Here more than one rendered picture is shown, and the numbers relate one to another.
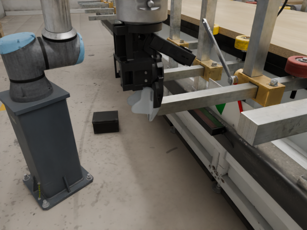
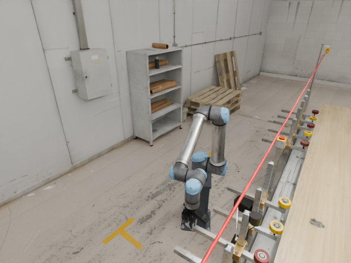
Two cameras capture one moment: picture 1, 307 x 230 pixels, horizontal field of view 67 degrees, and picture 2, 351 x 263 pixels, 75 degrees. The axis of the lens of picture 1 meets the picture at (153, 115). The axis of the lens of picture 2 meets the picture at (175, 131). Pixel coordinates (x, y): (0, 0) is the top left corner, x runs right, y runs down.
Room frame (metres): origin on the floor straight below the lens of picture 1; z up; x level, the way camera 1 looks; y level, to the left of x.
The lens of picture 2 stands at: (-0.25, -0.76, 2.07)
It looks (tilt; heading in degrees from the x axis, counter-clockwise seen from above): 27 degrees down; 54
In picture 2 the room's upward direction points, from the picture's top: straight up
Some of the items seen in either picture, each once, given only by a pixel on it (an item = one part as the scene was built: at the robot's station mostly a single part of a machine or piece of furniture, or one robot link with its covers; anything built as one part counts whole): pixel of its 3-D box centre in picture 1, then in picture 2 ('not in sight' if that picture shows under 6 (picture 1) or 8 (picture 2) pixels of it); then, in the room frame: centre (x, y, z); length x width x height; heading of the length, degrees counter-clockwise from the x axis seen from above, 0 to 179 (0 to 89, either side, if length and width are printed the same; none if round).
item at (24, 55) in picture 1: (23, 54); (200, 162); (1.03, 0.58, 0.79); 0.17 x 0.15 x 0.18; 122
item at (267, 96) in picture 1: (256, 85); (239, 248); (0.57, -0.27, 0.85); 0.13 x 0.06 x 0.05; 20
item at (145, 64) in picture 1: (139, 55); (190, 211); (0.44, 0.03, 0.97); 0.09 x 0.08 x 0.12; 110
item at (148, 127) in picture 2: not in sight; (158, 95); (1.82, 2.59, 0.78); 0.90 x 0.45 x 1.55; 15
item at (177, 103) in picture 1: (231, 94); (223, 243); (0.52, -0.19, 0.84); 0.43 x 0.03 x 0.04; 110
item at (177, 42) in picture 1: (176, 45); (262, 199); (1.04, -0.10, 0.83); 0.13 x 0.06 x 0.05; 20
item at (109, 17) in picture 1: (117, 17); (282, 144); (1.94, 0.28, 0.81); 0.43 x 0.03 x 0.04; 110
